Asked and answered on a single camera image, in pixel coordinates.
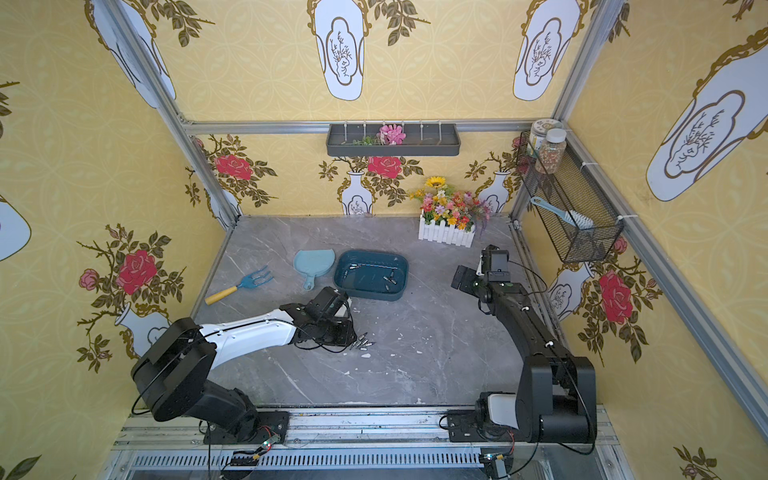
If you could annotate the light blue dustpan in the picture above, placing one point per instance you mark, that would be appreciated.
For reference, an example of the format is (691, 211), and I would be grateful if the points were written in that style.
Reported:
(312, 264)

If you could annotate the blue rake yellow handle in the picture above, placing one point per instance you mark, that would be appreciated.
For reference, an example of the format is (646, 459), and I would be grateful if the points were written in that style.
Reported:
(248, 282)

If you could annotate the black wire mesh basket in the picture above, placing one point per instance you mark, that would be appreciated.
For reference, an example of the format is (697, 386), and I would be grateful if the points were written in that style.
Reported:
(571, 187)

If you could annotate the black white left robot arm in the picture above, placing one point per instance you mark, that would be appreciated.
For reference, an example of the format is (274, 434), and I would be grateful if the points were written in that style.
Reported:
(172, 377)

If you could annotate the spice jar white lid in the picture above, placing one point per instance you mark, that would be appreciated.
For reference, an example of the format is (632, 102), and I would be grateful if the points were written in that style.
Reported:
(551, 151)

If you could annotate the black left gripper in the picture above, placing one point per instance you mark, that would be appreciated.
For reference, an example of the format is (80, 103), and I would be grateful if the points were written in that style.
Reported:
(343, 330)

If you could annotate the teal plastic storage box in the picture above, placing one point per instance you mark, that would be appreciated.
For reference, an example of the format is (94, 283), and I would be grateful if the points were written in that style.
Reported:
(374, 275)

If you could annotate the dark wall shelf tray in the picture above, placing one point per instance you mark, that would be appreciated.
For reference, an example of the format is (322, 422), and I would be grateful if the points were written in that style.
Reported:
(368, 139)

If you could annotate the glass jar white lid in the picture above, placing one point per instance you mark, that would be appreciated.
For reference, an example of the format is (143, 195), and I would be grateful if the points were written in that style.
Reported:
(538, 131)

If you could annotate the light blue brush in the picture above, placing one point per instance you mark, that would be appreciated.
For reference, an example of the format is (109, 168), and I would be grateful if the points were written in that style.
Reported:
(571, 217)

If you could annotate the pink flower on shelf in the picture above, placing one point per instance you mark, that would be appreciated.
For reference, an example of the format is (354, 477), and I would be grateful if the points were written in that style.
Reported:
(391, 134)

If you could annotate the white fence flower box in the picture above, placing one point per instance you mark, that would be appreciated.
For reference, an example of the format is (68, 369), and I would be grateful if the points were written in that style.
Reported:
(449, 215)

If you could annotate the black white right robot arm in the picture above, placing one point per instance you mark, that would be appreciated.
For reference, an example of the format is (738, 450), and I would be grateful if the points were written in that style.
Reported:
(555, 401)

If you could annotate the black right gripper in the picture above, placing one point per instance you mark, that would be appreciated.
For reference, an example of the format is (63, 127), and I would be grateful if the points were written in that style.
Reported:
(468, 281)

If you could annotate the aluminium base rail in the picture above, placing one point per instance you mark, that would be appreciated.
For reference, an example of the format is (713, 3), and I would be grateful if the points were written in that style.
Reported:
(360, 437)

